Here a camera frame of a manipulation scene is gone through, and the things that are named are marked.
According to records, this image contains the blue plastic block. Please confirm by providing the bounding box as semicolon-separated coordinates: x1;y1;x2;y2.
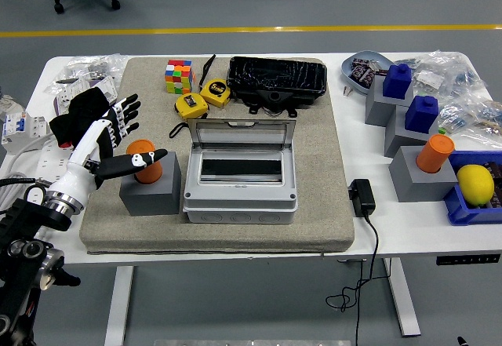
404;94;439;134
382;63;413;100

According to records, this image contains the orange cylinder battery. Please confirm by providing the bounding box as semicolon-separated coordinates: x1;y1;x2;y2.
125;139;164;186
415;133;456;174

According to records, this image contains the white circuit breaker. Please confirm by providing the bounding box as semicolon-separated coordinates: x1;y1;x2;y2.
0;108;52;155

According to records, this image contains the black cloth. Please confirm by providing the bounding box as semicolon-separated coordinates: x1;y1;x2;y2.
49;88;113;149

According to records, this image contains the white table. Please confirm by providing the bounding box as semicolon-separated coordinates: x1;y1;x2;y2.
0;51;502;337

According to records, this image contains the grey-brown mat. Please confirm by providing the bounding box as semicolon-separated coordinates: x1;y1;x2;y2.
79;56;356;256

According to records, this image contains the blue storage bin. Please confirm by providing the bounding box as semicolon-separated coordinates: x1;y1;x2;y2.
444;149;502;228

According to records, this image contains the yellow lemon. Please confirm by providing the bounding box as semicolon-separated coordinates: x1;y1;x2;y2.
456;164;496;208

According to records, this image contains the black power adapter with cord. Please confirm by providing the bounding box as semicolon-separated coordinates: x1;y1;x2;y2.
325;178;391;346

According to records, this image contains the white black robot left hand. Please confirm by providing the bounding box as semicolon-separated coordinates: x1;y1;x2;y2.
49;93;169;208

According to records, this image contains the yellow tape measure black strap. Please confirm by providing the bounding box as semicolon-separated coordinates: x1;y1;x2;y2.
168;92;210;140

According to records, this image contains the grey block holder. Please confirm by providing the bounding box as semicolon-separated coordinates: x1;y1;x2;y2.
384;104;440;158
364;75;415;127

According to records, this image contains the white wall socket plate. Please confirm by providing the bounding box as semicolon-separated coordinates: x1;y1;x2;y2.
53;77;118;114

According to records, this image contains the pale blue dish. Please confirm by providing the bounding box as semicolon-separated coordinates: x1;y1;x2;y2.
340;50;395;97

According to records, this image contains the dark capacitor bundle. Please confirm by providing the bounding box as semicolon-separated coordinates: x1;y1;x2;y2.
350;57;387;88
484;159;502;209

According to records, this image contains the grey plastic enclosure box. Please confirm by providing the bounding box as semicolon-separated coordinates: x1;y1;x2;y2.
182;117;300;225

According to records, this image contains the multicolour puzzle cube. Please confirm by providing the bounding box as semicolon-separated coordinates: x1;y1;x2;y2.
164;59;195;95

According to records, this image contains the black plastic tray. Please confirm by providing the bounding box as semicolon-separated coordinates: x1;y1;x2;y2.
226;56;329;118

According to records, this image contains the clear bag of parts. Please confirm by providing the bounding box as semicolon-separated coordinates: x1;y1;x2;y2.
407;49;489;102
437;94;502;149
42;53;129;96

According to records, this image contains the white power cable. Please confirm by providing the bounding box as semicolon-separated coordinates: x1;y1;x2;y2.
0;133;52;206

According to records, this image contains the yellow tape measure black label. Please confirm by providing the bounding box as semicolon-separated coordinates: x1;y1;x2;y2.
198;53;232;108

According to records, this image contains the black table control panel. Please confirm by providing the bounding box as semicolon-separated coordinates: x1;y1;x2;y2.
435;253;502;267

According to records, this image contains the grey cube holder with hole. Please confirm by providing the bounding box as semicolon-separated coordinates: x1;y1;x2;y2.
388;144;460;203
118;151;183;217

